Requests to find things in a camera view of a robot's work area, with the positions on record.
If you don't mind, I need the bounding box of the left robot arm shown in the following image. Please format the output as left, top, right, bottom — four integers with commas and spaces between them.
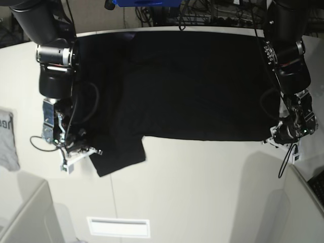
264, 1, 318, 145

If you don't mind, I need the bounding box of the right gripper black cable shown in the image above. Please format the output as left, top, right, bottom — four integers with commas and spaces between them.
29, 82, 100, 152

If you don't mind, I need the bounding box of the grey folded T-shirt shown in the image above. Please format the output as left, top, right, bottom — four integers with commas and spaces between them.
1, 109, 20, 172

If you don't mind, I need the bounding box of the black T-shirt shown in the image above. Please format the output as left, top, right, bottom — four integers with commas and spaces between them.
75, 31, 280, 177

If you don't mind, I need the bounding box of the blue box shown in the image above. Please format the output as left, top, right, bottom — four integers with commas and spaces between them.
112, 0, 182, 7

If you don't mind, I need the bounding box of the grey right partition panel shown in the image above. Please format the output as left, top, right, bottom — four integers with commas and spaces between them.
265, 166, 323, 242

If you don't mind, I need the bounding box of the grey partition panel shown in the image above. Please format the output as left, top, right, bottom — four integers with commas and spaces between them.
1, 172, 65, 242
265, 166, 323, 242

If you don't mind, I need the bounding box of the black keyboard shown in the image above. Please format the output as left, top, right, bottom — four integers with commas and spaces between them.
308, 172, 324, 206

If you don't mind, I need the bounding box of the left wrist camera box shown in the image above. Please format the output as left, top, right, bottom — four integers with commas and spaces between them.
289, 149, 301, 165

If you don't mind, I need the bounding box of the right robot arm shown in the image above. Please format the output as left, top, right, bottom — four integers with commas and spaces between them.
1, 1, 102, 171

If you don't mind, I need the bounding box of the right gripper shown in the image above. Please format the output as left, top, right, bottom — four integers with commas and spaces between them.
42, 98, 103, 165

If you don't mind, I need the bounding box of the grey left partition panel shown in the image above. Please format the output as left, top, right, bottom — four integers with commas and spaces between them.
1, 172, 65, 242

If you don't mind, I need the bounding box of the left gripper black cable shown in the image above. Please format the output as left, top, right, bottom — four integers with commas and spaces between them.
260, 88, 298, 179

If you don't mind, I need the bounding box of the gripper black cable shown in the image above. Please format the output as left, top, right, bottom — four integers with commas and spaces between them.
260, 88, 298, 179
29, 82, 100, 152

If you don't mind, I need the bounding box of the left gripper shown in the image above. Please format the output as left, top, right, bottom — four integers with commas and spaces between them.
261, 90, 318, 152

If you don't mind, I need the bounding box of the white label on table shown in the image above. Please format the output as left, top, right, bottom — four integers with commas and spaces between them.
87, 217, 151, 238

